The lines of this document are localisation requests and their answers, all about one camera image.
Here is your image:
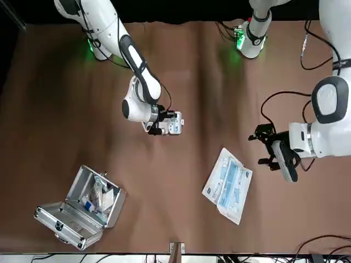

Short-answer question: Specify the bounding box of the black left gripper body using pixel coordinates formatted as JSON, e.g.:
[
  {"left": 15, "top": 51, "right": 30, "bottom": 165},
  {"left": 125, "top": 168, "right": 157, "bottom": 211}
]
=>
[{"left": 270, "top": 130, "right": 291, "bottom": 154}]

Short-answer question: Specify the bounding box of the small white medicine box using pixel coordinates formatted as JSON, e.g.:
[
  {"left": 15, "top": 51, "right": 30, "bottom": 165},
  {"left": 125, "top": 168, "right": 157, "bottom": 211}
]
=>
[{"left": 160, "top": 111, "right": 184, "bottom": 135}]

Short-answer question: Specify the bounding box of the white blue face mask packet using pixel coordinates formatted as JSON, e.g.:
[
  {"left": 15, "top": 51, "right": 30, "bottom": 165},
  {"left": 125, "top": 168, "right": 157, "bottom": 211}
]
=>
[
  {"left": 202, "top": 147, "right": 245, "bottom": 205},
  {"left": 216, "top": 161, "right": 253, "bottom": 226}
]

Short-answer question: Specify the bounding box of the small white carton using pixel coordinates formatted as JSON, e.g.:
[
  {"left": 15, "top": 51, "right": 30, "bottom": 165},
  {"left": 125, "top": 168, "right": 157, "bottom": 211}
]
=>
[{"left": 103, "top": 188, "right": 115, "bottom": 210}]

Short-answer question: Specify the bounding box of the blue white supply packet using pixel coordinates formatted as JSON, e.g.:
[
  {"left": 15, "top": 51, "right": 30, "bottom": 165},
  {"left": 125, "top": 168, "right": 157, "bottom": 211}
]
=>
[{"left": 92, "top": 175, "right": 109, "bottom": 217}]

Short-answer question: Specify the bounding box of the silver aluminium case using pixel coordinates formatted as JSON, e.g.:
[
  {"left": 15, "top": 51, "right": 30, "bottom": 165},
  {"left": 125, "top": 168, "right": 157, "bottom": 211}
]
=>
[{"left": 34, "top": 164, "right": 127, "bottom": 251}]

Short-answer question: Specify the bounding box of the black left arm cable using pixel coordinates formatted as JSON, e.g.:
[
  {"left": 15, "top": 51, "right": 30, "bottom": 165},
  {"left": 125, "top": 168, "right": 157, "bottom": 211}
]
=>
[{"left": 260, "top": 20, "right": 341, "bottom": 172}]

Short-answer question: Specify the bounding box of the black desk cable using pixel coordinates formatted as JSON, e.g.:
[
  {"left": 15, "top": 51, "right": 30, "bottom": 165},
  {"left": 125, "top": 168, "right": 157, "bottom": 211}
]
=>
[{"left": 296, "top": 234, "right": 351, "bottom": 263}]

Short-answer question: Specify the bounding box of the black foot cable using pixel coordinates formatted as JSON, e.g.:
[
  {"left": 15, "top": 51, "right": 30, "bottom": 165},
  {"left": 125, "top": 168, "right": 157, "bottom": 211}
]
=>
[{"left": 216, "top": 21, "right": 239, "bottom": 42}]

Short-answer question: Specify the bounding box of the aluminium frame post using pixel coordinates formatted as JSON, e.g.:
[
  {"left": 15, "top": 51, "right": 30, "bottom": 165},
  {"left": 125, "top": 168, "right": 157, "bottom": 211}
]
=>
[{"left": 169, "top": 242, "right": 186, "bottom": 263}]

